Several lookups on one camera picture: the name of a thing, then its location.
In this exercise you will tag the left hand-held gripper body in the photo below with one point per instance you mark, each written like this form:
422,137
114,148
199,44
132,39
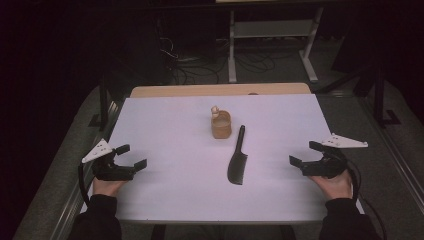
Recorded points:
110,170

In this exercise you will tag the wooden table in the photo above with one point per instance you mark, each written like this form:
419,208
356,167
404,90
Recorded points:
200,90

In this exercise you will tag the white metal stand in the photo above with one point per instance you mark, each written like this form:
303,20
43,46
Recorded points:
270,29

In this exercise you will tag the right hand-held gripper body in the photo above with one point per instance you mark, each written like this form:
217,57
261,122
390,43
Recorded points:
328,165

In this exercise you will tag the white table sheet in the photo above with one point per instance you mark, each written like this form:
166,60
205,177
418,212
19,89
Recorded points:
186,186

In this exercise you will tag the person's right hand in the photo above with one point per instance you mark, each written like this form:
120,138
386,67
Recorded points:
335,186

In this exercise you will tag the person's left hand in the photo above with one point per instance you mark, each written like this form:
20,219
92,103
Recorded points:
107,187

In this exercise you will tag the black comb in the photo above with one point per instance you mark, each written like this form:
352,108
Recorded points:
237,163

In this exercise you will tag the brown cup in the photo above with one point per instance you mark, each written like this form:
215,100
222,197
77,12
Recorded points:
221,128

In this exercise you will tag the black metal stand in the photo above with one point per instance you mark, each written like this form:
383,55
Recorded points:
104,103
380,100

